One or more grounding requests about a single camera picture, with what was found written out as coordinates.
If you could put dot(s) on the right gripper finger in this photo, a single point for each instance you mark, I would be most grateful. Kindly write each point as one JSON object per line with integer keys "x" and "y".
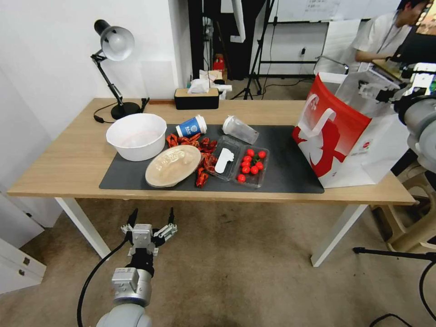
{"x": 367, "y": 87}
{"x": 372, "y": 98}

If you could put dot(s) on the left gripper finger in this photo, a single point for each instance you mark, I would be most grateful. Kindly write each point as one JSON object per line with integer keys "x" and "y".
{"x": 167, "y": 231}
{"x": 130, "y": 221}

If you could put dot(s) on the red white delivery bag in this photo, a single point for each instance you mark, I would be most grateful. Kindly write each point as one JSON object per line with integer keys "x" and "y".
{"x": 337, "y": 136}

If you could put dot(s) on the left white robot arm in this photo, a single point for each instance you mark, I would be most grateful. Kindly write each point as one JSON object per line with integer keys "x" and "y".
{"x": 127, "y": 306}

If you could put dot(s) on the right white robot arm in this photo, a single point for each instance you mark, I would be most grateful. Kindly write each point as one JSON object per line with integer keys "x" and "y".
{"x": 420, "y": 119}

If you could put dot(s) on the clear plastic takeout box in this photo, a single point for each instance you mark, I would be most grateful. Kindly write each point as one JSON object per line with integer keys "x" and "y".
{"x": 238, "y": 163}

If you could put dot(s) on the black tissue box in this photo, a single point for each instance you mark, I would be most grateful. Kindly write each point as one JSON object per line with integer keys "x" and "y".
{"x": 196, "y": 100}

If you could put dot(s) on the small red box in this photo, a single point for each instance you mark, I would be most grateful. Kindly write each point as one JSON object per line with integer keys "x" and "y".
{"x": 219, "y": 63}

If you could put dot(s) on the person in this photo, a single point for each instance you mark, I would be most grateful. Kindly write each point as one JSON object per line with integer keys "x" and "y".
{"x": 378, "y": 37}

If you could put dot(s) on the red crayfish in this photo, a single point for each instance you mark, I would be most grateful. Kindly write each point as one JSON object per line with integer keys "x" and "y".
{"x": 172, "y": 139}
{"x": 201, "y": 178}
{"x": 208, "y": 144}
{"x": 209, "y": 163}
{"x": 190, "y": 139}

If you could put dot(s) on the beige round bowl lid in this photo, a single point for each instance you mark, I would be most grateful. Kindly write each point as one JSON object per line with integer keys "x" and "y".
{"x": 173, "y": 165}

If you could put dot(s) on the white round bowl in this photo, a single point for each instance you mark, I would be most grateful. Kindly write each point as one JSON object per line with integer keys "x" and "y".
{"x": 136, "y": 136}

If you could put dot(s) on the wooden table white legs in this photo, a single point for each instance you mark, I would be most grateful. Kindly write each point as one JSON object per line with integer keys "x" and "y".
{"x": 68, "y": 153}

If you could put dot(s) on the blue paper coffee cup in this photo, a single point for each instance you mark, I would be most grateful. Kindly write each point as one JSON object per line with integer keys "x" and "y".
{"x": 190, "y": 127}

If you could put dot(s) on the dark grey table mat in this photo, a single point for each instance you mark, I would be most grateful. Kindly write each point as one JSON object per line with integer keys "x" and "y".
{"x": 286, "y": 170}

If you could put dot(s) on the black tripod stand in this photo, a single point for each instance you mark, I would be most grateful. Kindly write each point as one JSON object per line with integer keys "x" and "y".
{"x": 253, "y": 68}

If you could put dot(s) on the white drawer cabinet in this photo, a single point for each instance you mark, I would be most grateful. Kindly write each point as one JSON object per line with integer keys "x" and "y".
{"x": 17, "y": 265}

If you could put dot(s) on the clear plastic cup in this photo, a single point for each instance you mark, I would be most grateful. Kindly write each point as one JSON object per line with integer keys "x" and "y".
{"x": 240, "y": 130}

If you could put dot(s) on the beige plastic stool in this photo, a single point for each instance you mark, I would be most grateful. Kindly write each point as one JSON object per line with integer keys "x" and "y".
{"x": 414, "y": 218}

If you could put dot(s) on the white tissue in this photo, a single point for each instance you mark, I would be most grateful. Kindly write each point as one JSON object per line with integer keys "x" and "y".
{"x": 198, "y": 86}

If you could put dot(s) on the black tripod leg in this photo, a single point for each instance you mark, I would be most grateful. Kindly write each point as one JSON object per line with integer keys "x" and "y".
{"x": 391, "y": 252}

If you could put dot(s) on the black desk lamp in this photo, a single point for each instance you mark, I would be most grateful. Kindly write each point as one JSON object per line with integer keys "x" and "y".
{"x": 115, "y": 42}

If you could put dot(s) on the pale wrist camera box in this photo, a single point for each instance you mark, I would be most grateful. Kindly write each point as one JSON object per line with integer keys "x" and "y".
{"x": 141, "y": 236}

